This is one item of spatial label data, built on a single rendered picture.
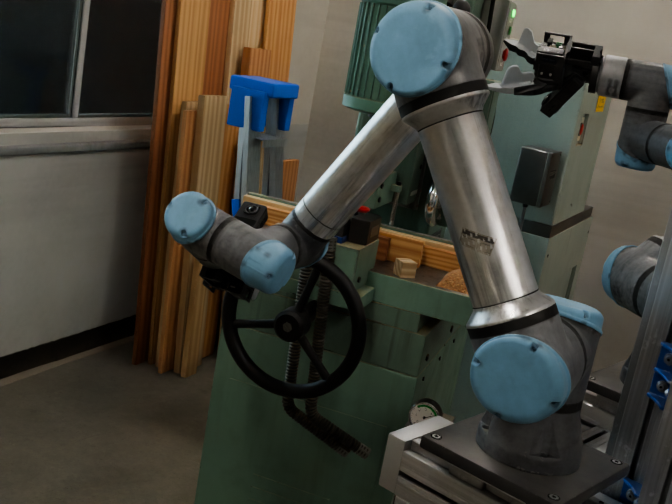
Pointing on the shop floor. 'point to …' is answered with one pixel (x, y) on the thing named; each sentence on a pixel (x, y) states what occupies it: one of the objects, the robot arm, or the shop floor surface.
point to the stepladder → (250, 154)
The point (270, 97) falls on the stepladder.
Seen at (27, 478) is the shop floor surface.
